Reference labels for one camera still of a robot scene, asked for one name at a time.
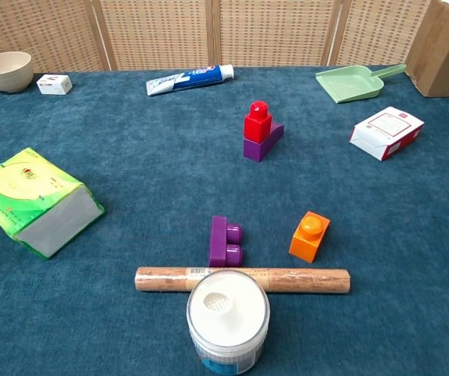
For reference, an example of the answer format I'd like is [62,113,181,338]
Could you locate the wicker folding screen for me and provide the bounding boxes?
[0,0,433,72]

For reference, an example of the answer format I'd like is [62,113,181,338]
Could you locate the purple brick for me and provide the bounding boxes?
[208,215,244,269]

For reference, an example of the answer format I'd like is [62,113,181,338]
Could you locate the red block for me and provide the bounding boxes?
[243,100,273,143]

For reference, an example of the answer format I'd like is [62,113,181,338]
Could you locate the purple brick moved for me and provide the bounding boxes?
[242,121,285,163]

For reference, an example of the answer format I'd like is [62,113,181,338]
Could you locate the light green plastic dustpan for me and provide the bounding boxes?
[314,63,407,105]

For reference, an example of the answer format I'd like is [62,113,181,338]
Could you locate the brown cardboard box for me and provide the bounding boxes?
[405,0,449,98]

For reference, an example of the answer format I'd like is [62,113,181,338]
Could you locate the cork pattern paper roll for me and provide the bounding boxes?
[134,266,353,295]

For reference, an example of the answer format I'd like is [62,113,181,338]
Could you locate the red white carton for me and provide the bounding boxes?
[349,106,425,162]

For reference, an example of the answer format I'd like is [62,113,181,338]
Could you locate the blue white toothpaste tube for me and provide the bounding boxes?
[146,63,235,97]

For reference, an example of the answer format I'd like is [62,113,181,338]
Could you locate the beige ribbed bowl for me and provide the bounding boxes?
[0,51,35,93]

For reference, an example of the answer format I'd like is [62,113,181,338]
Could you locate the orange toy block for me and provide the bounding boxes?
[288,211,331,264]

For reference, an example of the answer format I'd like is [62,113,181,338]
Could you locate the small white printed box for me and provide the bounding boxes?
[36,74,73,96]

